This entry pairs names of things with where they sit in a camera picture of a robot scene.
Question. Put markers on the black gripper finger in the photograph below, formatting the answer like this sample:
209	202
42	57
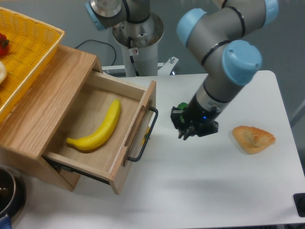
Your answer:
181	127
191	131

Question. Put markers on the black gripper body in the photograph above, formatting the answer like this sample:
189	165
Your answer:
202	119

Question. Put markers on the black drawer handle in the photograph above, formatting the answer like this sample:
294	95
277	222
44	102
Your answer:
138	158

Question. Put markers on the wooden top drawer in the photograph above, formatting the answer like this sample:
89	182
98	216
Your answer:
107	163

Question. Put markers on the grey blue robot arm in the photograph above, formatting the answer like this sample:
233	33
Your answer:
215	40

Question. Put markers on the wooden drawer cabinet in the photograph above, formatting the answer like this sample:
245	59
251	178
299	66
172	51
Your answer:
27	131

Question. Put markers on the green toy bell pepper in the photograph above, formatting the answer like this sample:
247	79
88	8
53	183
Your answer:
183	106

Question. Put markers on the yellow toy bell pepper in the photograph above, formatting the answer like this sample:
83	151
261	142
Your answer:
145	135

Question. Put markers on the toy pastry bread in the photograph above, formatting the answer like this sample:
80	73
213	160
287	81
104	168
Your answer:
252	139

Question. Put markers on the yellow toy banana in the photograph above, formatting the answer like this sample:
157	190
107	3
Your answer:
103	132

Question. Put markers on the black table corner device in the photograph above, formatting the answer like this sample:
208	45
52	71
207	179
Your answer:
299	199

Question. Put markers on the yellow plastic basket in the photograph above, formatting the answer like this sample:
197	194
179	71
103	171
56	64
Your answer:
32	45

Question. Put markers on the white round toy food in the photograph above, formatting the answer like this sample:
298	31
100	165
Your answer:
3	72

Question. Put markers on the dark metal pot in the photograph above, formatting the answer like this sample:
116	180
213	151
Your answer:
13	196

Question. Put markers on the red toy bell pepper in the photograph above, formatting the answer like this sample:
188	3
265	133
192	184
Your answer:
4	45

